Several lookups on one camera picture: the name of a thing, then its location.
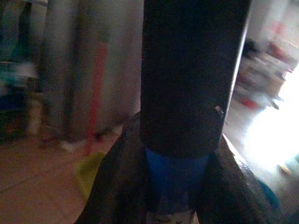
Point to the blue plastic bucket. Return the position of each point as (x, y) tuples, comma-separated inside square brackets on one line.
[(273, 197)]

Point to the stainless steel fridge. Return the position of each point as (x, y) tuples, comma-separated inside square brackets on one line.
[(63, 58)]

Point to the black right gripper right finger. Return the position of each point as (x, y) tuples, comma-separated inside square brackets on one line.
[(229, 198)]

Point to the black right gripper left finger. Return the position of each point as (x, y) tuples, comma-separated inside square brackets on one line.
[(121, 186)]

